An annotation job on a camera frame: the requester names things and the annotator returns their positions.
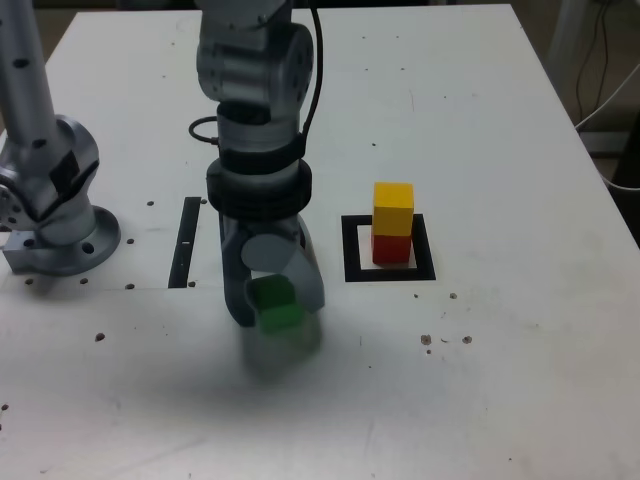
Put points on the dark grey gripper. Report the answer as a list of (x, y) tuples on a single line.
[(265, 226)]

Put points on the green cube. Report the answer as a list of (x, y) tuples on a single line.
[(280, 317)]

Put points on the red cube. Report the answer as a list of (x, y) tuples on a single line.
[(391, 250)]

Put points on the yellow cube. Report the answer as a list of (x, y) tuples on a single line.
[(393, 210)]

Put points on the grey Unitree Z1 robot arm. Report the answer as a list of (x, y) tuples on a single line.
[(250, 65)]

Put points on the black tape square outline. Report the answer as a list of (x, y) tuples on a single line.
[(350, 250)]

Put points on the black tape strip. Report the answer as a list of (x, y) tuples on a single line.
[(182, 250)]

